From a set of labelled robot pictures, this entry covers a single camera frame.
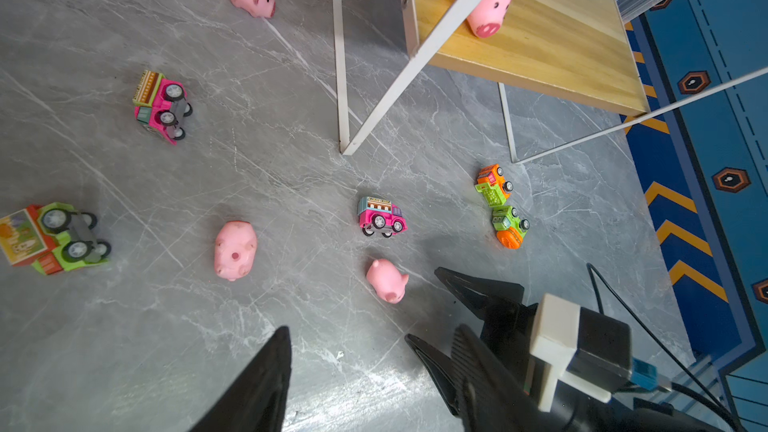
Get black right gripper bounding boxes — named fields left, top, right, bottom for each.
left=405, top=267, right=575, bottom=431

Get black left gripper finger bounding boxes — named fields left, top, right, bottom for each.
left=191, top=326, right=292, bottom=432

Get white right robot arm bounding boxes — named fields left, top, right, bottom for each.
left=405, top=267, right=741, bottom=431

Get wooden two-tier shelf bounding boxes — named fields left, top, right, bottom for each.
left=332, top=0, right=768, bottom=164

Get green orange toy car lower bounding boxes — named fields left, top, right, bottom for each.
left=491, top=206, right=530, bottom=250

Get pink teal toy van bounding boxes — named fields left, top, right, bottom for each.
left=358, top=196, right=408, bottom=238

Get orange green toy car upper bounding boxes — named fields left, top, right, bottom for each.
left=475, top=164, right=513, bottom=208

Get green red toy truck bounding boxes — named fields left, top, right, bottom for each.
left=1, top=202, right=112, bottom=276

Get pink toy truck striped roof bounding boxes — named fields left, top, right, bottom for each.
left=132, top=70, right=194, bottom=145

